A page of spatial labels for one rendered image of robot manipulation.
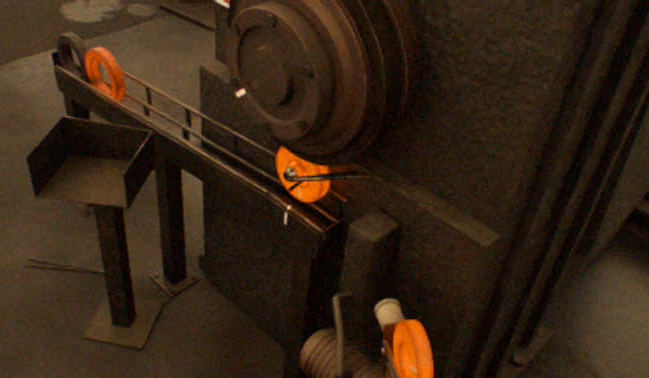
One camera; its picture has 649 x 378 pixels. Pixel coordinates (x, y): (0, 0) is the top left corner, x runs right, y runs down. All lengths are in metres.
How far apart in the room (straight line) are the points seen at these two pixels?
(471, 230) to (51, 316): 1.49
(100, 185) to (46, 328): 0.65
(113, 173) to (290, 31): 0.85
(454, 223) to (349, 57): 0.43
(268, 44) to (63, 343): 1.33
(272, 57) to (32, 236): 1.60
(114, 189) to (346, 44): 0.88
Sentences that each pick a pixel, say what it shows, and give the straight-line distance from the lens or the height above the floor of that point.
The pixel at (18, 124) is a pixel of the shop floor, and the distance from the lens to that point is 3.35.
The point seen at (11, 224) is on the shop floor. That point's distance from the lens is 2.80.
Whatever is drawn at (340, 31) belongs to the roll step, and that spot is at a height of 1.24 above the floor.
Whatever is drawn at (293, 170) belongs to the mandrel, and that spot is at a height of 0.84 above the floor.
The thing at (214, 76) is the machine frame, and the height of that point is 0.86.
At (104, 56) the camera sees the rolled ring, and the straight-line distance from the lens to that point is 2.25.
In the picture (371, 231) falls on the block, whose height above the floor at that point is 0.80.
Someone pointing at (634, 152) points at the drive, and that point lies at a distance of 2.16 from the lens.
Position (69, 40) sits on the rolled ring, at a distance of 2.41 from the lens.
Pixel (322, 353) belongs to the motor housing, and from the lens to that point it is 1.61.
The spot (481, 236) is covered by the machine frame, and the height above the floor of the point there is 0.87.
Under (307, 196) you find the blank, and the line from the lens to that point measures 1.63.
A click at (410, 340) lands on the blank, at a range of 1.35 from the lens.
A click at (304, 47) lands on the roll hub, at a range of 1.28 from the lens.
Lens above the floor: 1.80
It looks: 39 degrees down
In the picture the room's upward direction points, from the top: 7 degrees clockwise
